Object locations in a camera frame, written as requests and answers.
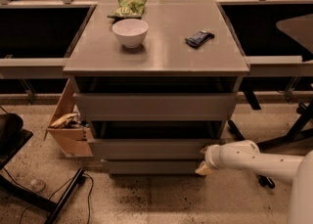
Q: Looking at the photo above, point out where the grey drawer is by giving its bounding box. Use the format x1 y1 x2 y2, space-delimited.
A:
101 159 201 176
88 121 225 160
73 93 236 121

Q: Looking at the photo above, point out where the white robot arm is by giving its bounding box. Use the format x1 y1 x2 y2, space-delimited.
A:
195 140 313 224

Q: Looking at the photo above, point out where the grey bottom drawer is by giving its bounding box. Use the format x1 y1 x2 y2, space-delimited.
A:
101 159 201 176

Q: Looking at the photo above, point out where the grey top drawer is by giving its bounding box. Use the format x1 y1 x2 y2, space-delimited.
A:
73 93 236 121

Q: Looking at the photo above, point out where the black stand leg right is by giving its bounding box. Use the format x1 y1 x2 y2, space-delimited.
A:
228 101 313 189

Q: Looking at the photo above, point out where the black stand leg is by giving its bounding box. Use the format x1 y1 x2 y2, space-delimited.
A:
228 101 313 189
0 169 84 224

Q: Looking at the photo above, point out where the dark blue snack bar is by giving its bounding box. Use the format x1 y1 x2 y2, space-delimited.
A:
185 30 215 49

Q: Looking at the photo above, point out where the white ceramic bowl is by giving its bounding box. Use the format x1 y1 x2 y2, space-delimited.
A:
112 19 149 48

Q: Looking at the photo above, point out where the wooden box on floor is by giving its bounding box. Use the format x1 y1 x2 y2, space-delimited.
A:
47 81 93 157

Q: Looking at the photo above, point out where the crumpled snack bag in box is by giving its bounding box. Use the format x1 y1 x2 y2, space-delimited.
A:
50 112 77 128

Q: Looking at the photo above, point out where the green chip bag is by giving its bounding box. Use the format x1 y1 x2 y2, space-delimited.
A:
108 0 147 19

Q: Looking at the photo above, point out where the black office chair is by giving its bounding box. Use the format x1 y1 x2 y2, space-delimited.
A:
0 113 33 169

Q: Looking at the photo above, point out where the black stand leg left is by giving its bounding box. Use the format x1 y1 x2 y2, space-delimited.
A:
0 169 84 224

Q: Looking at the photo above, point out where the black floor cable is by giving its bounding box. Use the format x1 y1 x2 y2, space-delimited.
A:
0 168 95 224

